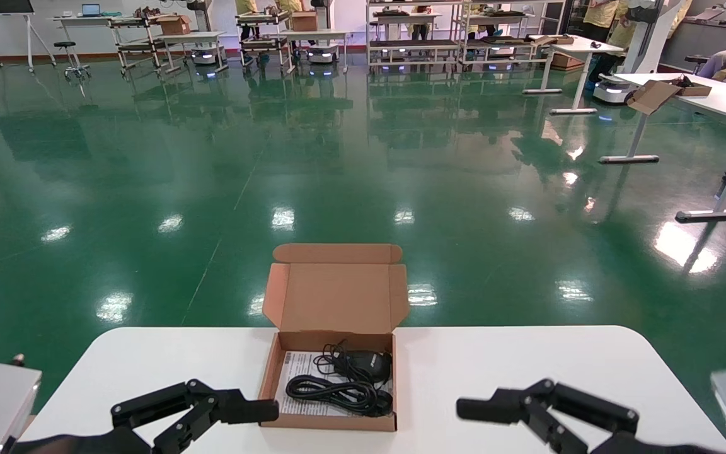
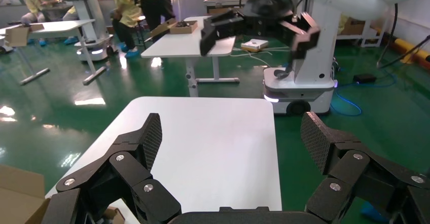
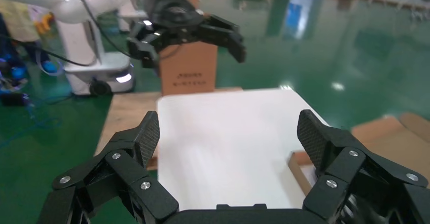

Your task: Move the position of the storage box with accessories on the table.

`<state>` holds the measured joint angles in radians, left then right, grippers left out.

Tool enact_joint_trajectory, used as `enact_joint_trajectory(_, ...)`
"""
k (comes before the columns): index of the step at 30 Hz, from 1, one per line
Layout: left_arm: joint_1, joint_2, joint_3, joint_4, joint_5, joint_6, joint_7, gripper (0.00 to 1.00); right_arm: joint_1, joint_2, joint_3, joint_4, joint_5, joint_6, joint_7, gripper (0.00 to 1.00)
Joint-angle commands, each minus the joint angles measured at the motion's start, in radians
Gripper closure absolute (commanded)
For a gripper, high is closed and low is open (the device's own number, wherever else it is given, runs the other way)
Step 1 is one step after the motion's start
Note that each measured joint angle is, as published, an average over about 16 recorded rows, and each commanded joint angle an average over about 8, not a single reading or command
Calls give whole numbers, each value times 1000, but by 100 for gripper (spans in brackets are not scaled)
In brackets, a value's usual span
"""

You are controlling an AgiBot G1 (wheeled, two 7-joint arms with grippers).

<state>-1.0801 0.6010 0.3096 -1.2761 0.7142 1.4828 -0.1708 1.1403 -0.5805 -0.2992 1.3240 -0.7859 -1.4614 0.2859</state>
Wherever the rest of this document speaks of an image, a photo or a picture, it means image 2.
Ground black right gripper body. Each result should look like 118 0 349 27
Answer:
236 0 301 40

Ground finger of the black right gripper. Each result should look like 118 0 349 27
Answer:
278 12 321 61
200 10 246 56

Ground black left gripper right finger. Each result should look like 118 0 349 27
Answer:
300 111 430 224

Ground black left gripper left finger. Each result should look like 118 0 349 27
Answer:
40 113 182 224

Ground cardboard storage box with lid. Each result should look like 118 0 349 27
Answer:
0 164 126 224

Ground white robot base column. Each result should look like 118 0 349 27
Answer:
263 1 340 117

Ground open cardboard box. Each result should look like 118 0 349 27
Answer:
149 18 199 39

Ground flat white box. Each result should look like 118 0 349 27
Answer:
241 39 269 53

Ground white table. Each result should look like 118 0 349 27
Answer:
0 19 110 86
141 16 241 98

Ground blue shoe cover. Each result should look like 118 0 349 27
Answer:
360 201 392 224

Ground person in black trousers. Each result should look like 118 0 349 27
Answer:
136 0 176 42

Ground white rack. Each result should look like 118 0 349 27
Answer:
336 17 387 48

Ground black power adapter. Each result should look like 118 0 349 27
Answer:
352 73 378 85

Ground person in yellow shirt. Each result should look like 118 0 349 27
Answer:
105 0 144 59
20 0 60 25

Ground yellow black floor barrier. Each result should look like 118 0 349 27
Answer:
393 38 430 65

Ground white wheeled robot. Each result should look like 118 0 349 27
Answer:
55 0 118 62

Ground white floor cable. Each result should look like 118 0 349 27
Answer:
232 46 279 69

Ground blue cable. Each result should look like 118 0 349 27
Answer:
330 69 398 118

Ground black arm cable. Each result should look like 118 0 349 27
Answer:
376 3 399 69

